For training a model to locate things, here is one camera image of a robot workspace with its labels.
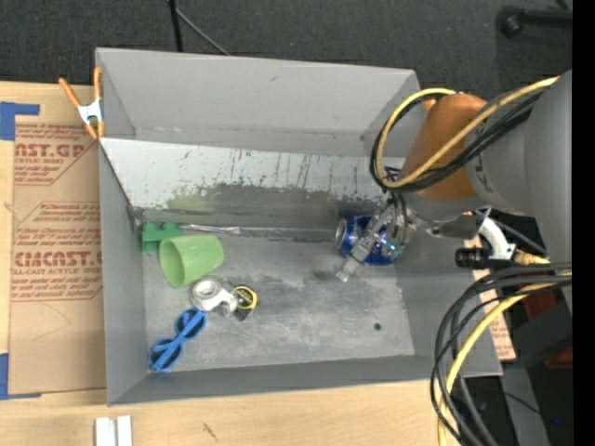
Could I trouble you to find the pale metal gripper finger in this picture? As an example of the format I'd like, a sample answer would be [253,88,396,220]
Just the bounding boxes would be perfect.
[335,243,369,282]

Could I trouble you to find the blue drink can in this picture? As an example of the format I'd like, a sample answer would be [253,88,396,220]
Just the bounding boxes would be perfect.
[334,215,403,268]

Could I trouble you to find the grey metal bin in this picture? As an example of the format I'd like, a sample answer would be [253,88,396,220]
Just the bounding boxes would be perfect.
[94,47,506,407]

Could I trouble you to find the silver white tape roll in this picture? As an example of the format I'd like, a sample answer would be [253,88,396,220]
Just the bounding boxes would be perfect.
[189,275,240,318]

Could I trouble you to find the light green plastic cup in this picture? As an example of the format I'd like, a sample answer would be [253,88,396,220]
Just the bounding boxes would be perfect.
[158,233,226,290]

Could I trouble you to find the blue sunglasses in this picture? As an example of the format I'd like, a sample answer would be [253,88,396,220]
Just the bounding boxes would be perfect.
[147,308,208,374]

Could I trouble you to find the green toy building block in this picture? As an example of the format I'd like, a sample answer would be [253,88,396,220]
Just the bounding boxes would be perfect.
[140,221,185,254]

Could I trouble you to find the brown cardboard board red print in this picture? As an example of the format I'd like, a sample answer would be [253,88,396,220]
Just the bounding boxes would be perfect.
[0,80,518,398]

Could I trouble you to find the black and yellow ring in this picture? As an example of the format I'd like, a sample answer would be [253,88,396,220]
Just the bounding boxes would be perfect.
[231,284,260,322]

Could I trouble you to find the black cylinder on white bracket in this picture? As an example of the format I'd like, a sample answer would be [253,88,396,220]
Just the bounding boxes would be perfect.
[454,217,552,271]

